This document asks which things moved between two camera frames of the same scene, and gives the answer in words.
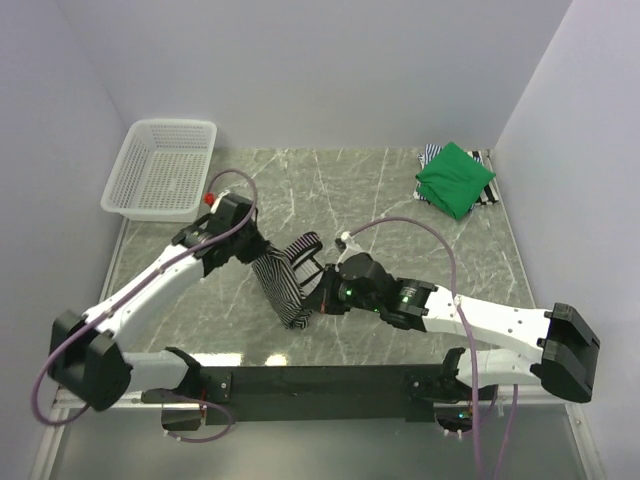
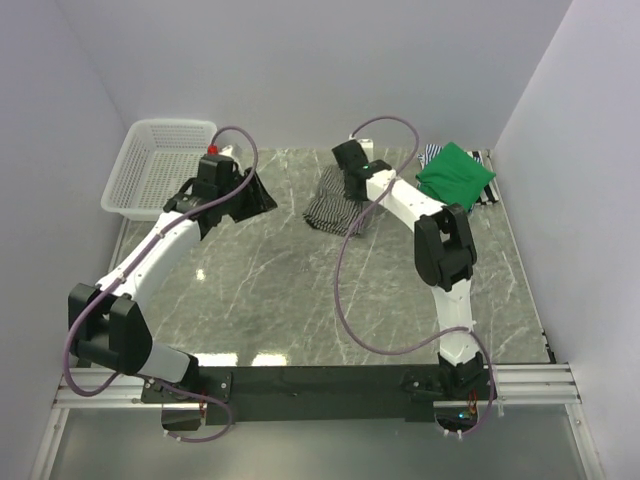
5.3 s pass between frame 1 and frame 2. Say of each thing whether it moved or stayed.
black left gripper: moved
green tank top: stayed
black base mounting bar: stayed
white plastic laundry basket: stayed
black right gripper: moved
